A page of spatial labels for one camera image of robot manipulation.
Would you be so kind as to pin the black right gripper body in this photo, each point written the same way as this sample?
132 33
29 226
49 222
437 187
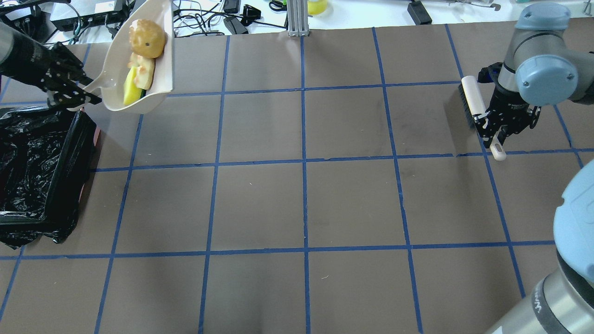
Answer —
509 100

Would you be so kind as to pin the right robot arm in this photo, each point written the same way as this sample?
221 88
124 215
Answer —
545 71

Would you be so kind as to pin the orange-yellow bread roll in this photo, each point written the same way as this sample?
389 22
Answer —
146 38

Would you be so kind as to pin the aluminium frame post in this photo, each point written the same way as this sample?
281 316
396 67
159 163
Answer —
297 16

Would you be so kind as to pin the black trash bag bin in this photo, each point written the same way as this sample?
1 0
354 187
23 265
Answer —
45 158

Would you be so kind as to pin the beige hand brush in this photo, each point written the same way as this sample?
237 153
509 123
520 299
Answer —
478 117

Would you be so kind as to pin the black power adapter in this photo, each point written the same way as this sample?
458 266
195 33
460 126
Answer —
418 13

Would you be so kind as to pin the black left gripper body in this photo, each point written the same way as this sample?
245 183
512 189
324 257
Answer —
33 62

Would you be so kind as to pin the croissant bread piece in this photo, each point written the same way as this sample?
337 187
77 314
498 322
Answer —
145 71

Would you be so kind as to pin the yellow green sponge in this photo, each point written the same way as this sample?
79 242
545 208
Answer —
132 93

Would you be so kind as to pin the beige plastic dustpan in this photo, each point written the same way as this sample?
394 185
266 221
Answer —
110 81

